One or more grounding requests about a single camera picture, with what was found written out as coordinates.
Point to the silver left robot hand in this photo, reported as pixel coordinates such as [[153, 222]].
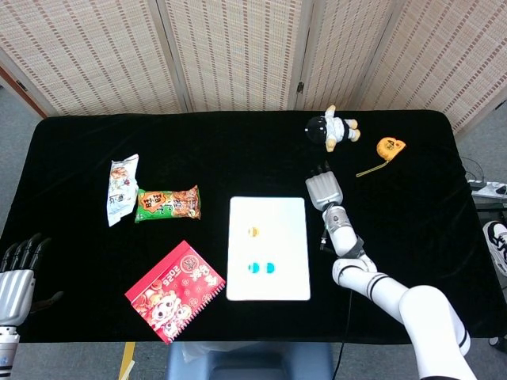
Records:
[[14, 289]]

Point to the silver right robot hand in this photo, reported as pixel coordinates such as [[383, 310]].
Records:
[[325, 190]]

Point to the orange disc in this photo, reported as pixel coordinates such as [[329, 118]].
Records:
[[254, 232]]

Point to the teal disc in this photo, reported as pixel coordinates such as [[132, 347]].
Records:
[[269, 268], [253, 268]]

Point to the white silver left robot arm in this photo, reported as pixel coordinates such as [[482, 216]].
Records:
[[6, 352]]

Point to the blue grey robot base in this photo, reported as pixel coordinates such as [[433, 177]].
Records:
[[249, 362]]

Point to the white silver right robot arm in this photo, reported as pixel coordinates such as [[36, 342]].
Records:
[[420, 308]]

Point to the black white plush toy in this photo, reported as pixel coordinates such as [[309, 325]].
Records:
[[317, 128]]

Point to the white magnetic board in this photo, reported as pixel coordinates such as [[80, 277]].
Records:
[[277, 249]]

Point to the yellow tape measure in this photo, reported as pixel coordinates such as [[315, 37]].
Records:
[[390, 147]]

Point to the black tablecloth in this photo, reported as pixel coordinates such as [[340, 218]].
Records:
[[237, 150]]

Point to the metal screen hinge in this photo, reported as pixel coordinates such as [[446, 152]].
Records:
[[21, 85], [300, 87]]

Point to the yellow floor tape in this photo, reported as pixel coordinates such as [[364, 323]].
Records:
[[126, 360]]

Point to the woven folding screen panel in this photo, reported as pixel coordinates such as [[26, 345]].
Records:
[[344, 51], [91, 51], [233, 51], [447, 55]]

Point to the silver snack bag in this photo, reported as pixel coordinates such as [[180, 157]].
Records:
[[120, 190]]

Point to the green snack bag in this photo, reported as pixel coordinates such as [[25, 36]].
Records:
[[166, 204]]

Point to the red spiral calendar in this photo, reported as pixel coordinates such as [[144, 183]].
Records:
[[174, 293]]

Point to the black white sneaker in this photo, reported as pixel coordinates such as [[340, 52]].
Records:
[[497, 241]]

